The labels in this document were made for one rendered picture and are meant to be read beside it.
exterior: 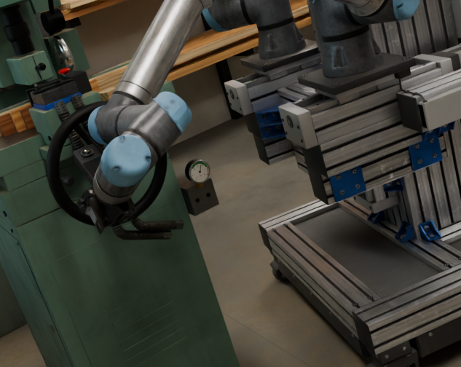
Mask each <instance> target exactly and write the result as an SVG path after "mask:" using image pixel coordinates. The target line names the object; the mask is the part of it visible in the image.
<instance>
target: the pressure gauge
mask: <svg viewBox="0 0 461 367"><path fill-rule="evenodd" d="M200 165H201V170H200ZM199 171H201V173H199ZM185 174H186V177H187V178H188V179H189V180H190V181H193V182H195V183H196V185H197V188H198V189H199V188H202V187H203V185H202V183H203V182H205V181H206V180H207V179H208V177H209V175H210V167H209V164H208V163H207V162H206V161H204V160H199V159H193V160H191V161H189V162H188V163H187V165H186V168H185Z"/></svg>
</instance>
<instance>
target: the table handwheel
mask: <svg viewBox="0 0 461 367"><path fill-rule="evenodd" d="M107 103H108V100H105V101H99V102H95V103H91V104H88V105H86V106H83V107H81V108H80V109H78V110H76V111H75V112H74V113H72V114H71V115H70V116H69V117H67V118H66V119H65V120H64V121H63V123H62V124H61V125H60V127H59V128H58V129H57V130H56V132H55V134H54V136H53V138H52V140H51V142H50V146H49V149H48V152H47V162H46V170H47V180H48V184H49V186H50V190H51V192H52V195H53V197H54V198H55V200H56V201H57V203H58V204H59V206H61V207H62V209H64V211H65V212H67V214H69V215H70V216H71V217H73V218H75V219H76V220H78V221H81V222H82V223H85V224H89V225H91V226H95V224H94V223H93V221H92V219H91V218H90V216H89V215H87V214H85V213H84V211H83V210H82V209H81V210H80V209H79V208H78V206H77V204H75V203H74V202H73V201H72V200H71V198H70V197H69V196H68V195H67V193H66V191H65V189H64V188H63V185H62V182H61V181H60V180H59V175H60V171H59V163H60V154H61V151H62V148H63V145H64V143H65V142H66V139H67V137H68V136H69V135H70V134H71V132H72V131H73V130H75V131H76V132H77V134H78V135H79V136H80V137H81V138H82V139H83V140H84V142H85V143H86V144H87V145H90V144H94V145H95V147H96V148H97V149H98V150H99V152H100V153H101V154H103V151H102V150H101V148H100V147H99V146H98V145H97V144H96V143H95V142H94V141H93V140H92V138H91V137H90V136H89V135H88V134H87V133H86V132H85V131H84V129H83V128H82V127H81V125H80V123H82V122H83V121H84V120H86V119H88V118H89V117H90V115H91V113H92V112H93V111H94V110H95V109H96V108H98V107H100V106H103V105H106V104H107ZM167 164H168V158H167V152H165V153H164V154H163V155H162V157H161V158H160V159H159V160H158V161H157V163H156V164H155V170H154V176H153V179H152V181H151V184H150V186H149V188H148V189H147V191H146V193H145V194H144V195H143V196H142V198H140V199H139V201H137V203H135V209H136V210H137V214H136V215H135V217H134V218H136V217H138V216H139V215H140V214H142V213H143V212H144V211H145V210H146V209H147V208H148V207H149V206H150V205H151V204H152V203H153V201H155V199H156V198H157V196H158V194H159V192H160V190H161V188H162V185H163V183H164V180H165V176H166V172H167Z"/></svg>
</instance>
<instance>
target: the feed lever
mask: <svg viewBox="0 0 461 367"><path fill-rule="evenodd" d="M48 4H49V10H48V11H46V12H42V13H41V15H40V18H41V22H42V25H43V27H44V29H45V31H46V32H47V33H48V34H49V36H51V35H54V32H56V31H59V30H62V29H64V28H65V27H66V21H65V18H64V16H63V13H62V12H61V11H60V10H59V9H58V8H54V3H53V0H48Z"/></svg>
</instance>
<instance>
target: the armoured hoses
mask: <svg viewBox="0 0 461 367"><path fill-rule="evenodd" d="M70 99H71V102H72V104H73V105H74V107H75V109H76V110H78V109H80V108H81V107H83V106H84V102H83V100H82V98H81V96H80V94H76V95H74V96H72V97H70ZM54 105H55V108H56V110H57V112H58V113H59V114H58V115H59V116H60V118H61V121H64V120H65V119H66V118H67V117H69V116H70V113H69V112H68V108H67V107H66V105H65V103H64V100H61V101H58V102H57V103H55V104H54ZM88 119H89V118H88ZM88 119H86V120H84V121H83V122H82V124H83V125H84V128H85V130H86V132H87V134H88V135H89V136H90V137H91V138H92V136H91V135H90V132H89V130H88ZM62 123H63V122H62ZM69 136H70V137H69V138H70V139H71V141H72V144H73V146H74V148H75V149H76V150H78V149H81V148H83V147H85V146H84V144H83V141H82V139H81V137H80V136H79V135H78V134H77V132H76V131H75V130H73V131H72V132H71V134H70V135H69ZM92 140H93V141H94V142H95V143H96V144H97V145H98V146H99V147H100V148H101V150H102V151H104V149H105V146H104V145H103V144H100V143H98V142H96V141H95V140H94V139H93V138H92ZM76 150H75V151H76ZM130 222H132V225H134V227H135V228H136V229H139V230H134V231H133V230H132V231H131V230H130V231H129V230H128V231H127V230H124V229H123V228H122V226H121V224H120V225H117V226H113V227H112V229H113V231H114V233H115V234H116V236H118V237H119V238H120V239H122V240H158V239H159V240H160V239H161V240H169V239H170V238H171V237H172V232H171V231H170V229H183V227H184V222H183V221H182V220H181V219H177V220H169V221H142V220H141V219H140V217H136V218H134V219H133V220H132V221H130Z"/></svg>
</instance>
